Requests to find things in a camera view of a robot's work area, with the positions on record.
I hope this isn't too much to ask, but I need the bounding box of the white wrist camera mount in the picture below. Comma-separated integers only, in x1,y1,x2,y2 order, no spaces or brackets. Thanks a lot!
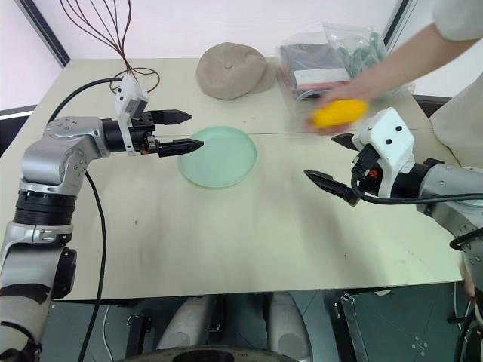
353,106,416,199
114,75,149,158

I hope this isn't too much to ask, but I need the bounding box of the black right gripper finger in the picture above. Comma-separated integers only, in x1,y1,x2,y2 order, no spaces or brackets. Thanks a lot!
331,132,358,152
303,169,360,207

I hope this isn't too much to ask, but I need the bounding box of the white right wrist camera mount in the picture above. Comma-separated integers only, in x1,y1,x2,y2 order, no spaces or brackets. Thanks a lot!
353,106,416,199

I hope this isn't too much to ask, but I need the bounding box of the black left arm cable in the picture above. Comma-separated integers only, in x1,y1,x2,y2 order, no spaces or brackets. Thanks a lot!
47,76,125,362

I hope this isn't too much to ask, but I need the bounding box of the person's white garment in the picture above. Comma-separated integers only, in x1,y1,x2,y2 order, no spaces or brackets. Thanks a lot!
429,0,483,171

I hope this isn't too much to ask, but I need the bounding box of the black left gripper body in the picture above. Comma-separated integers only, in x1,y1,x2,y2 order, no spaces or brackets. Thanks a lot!
129,111,160,157

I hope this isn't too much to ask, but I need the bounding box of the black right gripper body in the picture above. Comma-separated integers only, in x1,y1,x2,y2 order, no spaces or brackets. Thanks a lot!
350,144,381,200

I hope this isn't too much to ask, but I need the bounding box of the black metal table frame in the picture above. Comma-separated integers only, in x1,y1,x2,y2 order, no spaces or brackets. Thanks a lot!
333,291,370,362

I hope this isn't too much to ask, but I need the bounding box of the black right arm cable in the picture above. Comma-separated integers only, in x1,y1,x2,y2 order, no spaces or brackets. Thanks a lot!
350,165,483,207

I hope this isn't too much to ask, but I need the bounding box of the yellow toy fruit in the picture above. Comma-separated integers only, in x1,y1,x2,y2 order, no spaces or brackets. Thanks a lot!
311,97,369,130

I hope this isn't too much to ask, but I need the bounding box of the person's bare hand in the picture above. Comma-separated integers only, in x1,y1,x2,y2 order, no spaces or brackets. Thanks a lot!
303,80,374,133

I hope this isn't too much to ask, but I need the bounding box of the beige flat cap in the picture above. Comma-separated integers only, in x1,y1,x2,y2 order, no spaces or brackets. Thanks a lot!
195,42,279,101

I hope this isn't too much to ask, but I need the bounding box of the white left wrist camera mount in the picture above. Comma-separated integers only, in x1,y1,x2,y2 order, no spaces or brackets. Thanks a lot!
114,75,149,158

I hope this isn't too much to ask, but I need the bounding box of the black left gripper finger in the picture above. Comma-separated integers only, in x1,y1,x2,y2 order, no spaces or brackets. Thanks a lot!
152,109,194,127
157,138,205,158

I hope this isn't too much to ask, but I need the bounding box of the clear bag with green pieces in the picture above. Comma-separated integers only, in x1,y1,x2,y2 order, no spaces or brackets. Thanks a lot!
321,21,389,78

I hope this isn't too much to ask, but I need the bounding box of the clear bag with dark contents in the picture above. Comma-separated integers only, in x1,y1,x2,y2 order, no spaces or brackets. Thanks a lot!
276,32,355,111

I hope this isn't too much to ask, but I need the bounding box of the dark window frame bar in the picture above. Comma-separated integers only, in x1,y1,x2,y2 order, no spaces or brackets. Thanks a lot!
17,0,72,69
380,0,413,56

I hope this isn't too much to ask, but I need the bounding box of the brown wire loop ornament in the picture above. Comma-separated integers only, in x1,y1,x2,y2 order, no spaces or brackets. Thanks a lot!
59,0,162,95

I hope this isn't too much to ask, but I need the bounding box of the pale green round plate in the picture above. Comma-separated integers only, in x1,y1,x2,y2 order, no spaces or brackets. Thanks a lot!
177,125,259,189

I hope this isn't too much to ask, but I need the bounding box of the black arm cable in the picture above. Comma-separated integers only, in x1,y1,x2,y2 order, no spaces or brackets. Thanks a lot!
47,76,125,362
350,165,483,207

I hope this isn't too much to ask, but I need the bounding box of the grey rounded robot leg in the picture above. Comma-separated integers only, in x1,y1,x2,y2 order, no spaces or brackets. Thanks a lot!
155,295,211,352
266,291,315,362

